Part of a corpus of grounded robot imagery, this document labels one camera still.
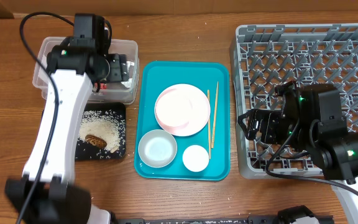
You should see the red snack wrapper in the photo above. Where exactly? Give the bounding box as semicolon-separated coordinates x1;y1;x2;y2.
93;83;107;91

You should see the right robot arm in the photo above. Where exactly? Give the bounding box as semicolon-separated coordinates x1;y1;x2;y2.
237;82;358;223

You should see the pink plate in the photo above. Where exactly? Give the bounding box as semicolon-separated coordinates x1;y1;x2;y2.
156;84;209;137

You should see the white napkin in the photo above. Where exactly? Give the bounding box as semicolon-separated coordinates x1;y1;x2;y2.
121;60;135;89

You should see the small white dish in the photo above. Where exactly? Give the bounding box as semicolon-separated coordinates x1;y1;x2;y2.
182;145;209;172

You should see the grey dishwasher rack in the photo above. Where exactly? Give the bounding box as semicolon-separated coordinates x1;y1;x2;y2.
231;24;358;179

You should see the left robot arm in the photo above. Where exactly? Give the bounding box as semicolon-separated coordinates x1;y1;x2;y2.
5;45;118;223

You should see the white rice pile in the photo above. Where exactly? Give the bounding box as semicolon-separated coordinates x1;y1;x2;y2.
78;110;126;159

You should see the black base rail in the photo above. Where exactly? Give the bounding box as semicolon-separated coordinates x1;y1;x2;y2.
113;215;334;224

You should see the grey bowl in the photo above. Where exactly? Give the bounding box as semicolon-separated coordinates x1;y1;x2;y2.
137;129;178;168

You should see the wooden chopstick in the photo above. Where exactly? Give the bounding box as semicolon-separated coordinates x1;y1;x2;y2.
207;90;211;160
211;82;219;148

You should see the teal serving tray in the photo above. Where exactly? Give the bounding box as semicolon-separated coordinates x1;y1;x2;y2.
134;61;231;181

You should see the black rectangular tray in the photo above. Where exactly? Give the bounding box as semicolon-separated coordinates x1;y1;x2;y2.
75;103;126;161

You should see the clear plastic storage bin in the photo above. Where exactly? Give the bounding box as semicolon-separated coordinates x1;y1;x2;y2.
32;37;139;105

